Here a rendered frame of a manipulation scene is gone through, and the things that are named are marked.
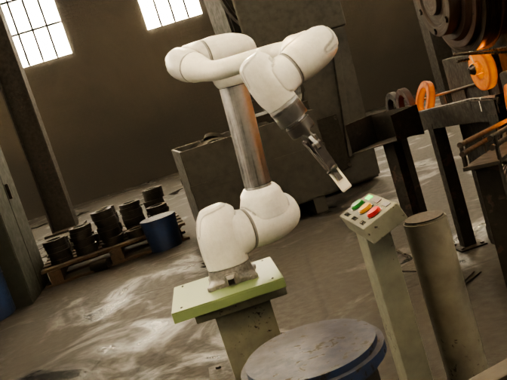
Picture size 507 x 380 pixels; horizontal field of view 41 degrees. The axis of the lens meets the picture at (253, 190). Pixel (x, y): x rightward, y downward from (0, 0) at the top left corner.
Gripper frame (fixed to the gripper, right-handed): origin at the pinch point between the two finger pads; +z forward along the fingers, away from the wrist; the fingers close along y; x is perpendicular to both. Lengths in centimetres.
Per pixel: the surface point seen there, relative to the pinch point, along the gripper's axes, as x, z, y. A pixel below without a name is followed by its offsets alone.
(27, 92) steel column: 147, -181, 696
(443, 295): -2.1, 41.8, -8.3
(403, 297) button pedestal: 7.3, 33.2, -12.0
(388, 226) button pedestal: 0.2, 13.0, -19.1
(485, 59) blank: -76, 11, 54
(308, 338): 33, 16, -37
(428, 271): -3.0, 34.1, -7.0
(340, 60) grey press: -108, 3, 350
